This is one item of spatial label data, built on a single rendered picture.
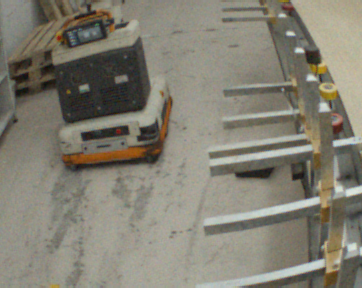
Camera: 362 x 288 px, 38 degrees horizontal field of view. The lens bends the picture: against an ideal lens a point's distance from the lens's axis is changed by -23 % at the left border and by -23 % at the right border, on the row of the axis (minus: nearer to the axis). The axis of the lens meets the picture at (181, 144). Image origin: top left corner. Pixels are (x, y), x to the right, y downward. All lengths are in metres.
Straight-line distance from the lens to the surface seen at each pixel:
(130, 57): 3.43
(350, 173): 2.05
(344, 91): 2.01
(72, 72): 3.53
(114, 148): 3.59
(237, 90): 2.27
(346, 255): 0.85
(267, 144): 1.80
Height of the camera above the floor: 1.72
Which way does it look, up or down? 27 degrees down
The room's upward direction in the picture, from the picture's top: 12 degrees counter-clockwise
